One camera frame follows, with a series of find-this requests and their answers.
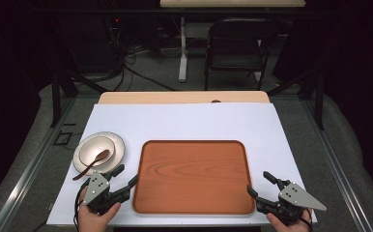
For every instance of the wooden tray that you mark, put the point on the wooden tray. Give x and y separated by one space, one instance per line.
193 177

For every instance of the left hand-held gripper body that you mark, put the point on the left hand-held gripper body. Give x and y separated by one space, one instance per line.
96 190

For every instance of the light wooden table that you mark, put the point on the light wooden table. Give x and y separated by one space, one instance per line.
181 97

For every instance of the brown wooden spoon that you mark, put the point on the brown wooden spoon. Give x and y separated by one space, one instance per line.
92 163

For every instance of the person's left hand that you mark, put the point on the person's left hand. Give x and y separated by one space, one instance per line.
93 217

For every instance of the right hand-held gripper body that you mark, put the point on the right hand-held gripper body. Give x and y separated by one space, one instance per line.
292 201

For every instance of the white bowl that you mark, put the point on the white bowl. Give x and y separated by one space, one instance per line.
92 150

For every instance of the white table mat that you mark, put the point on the white table mat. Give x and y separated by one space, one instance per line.
187 122

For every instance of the white plate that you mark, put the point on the white plate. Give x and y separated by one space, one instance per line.
118 150

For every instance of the black metal stand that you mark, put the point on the black metal stand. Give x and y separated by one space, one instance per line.
313 93
60 93

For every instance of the white table leg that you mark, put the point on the white table leg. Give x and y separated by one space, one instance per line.
183 51

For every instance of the black folding chair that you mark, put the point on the black folding chair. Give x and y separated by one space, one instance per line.
237 48

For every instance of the person's right hand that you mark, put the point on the person's right hand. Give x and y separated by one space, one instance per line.
289 225

